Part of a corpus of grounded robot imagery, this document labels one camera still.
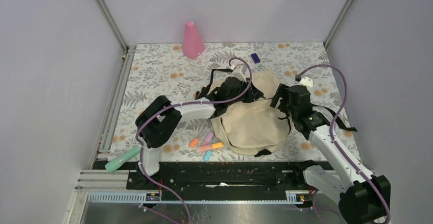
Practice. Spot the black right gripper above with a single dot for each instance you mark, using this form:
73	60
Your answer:
283	92

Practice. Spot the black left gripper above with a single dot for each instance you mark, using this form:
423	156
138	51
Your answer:
253	94

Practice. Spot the cream canvas backpack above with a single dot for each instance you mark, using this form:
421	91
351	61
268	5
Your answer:
254	128

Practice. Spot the orange yellow highlighter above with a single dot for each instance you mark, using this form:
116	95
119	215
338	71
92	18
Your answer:
210	147

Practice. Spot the light blue highlighter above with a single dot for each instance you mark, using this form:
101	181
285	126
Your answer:
207	156

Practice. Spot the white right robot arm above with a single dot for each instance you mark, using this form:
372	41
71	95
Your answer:
361	196

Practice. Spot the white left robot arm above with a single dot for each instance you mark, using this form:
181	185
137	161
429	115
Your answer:
158	121

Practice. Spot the purple eraser block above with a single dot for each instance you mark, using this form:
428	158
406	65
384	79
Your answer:
255	58

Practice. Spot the pink highlighter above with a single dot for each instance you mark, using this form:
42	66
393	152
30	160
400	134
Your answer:
209	137

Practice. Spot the pink cone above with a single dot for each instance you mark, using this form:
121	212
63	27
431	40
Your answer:
193	44

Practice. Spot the mint green tube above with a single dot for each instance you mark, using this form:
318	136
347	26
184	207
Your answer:
119	161

